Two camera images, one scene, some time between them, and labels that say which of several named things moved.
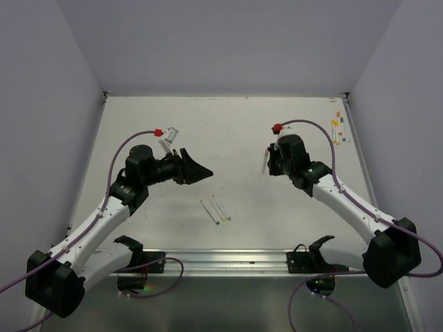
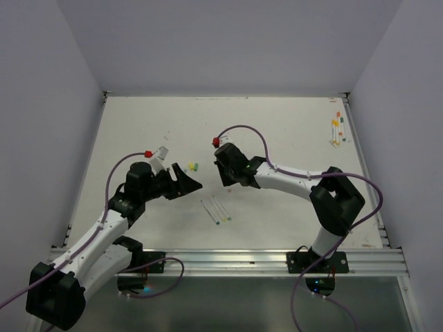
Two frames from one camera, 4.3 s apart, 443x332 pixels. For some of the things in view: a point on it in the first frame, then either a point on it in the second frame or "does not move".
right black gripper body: x=275 y=163 → x=228 y=173
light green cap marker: x=228 y=218 does not move
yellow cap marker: x=223 y=218 does not move
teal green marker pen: x=217 y=223 does not move
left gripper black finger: x=194 y=172 → x=184 y=184
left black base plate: x=142 y=257 does not move
